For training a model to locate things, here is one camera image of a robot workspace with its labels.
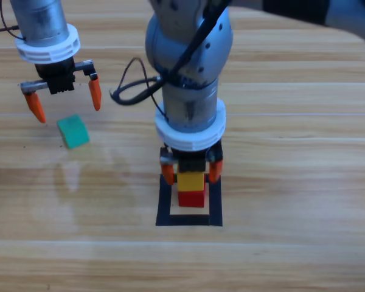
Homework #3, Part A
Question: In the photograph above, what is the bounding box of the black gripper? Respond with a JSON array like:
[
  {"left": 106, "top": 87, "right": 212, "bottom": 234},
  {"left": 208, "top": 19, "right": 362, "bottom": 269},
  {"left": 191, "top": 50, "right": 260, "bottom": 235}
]
[
  {"left": 159, "top": 142, "right": 224, "bottom": 186},
  {"left": 19, "top": 57, "right": 103, "bottom": 124}
]

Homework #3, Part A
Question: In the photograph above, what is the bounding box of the yellow wooden block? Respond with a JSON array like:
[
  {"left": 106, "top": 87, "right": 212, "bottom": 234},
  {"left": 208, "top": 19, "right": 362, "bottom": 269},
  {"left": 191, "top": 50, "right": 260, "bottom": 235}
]
[{"left": 176, "top": 172, "right": 206, "bottom": 193}]

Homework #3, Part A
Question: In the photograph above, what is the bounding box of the red wooden block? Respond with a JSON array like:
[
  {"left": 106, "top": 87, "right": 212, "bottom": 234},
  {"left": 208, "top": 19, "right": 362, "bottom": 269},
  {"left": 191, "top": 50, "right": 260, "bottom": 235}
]
[{"left": 178, "top": 184, "right": 207, "bottom": 208}]

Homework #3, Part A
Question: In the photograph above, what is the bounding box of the green wooden block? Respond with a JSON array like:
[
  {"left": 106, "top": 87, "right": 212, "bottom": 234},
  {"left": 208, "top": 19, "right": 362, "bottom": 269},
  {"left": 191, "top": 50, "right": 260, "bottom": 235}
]
[{"left": 56, "top": 114, "right": 91, "bottom": 150}]

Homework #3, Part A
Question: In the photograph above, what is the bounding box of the black tape square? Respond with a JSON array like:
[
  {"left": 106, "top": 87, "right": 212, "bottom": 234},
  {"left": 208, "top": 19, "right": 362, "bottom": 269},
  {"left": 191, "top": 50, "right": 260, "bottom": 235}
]
[{"left": 155, "top": 172, "right": 223, "bottom": 228}]

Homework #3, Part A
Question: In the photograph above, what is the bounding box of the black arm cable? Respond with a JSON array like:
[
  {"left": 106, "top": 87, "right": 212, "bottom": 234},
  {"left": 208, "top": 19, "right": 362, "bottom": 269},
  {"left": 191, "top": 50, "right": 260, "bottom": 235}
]
[
  {"left": 0, "top": 0, "right": 27, "bottom": 42},
  {"left": 109, "top": 0, "right": 232, "bottom": 119}
]

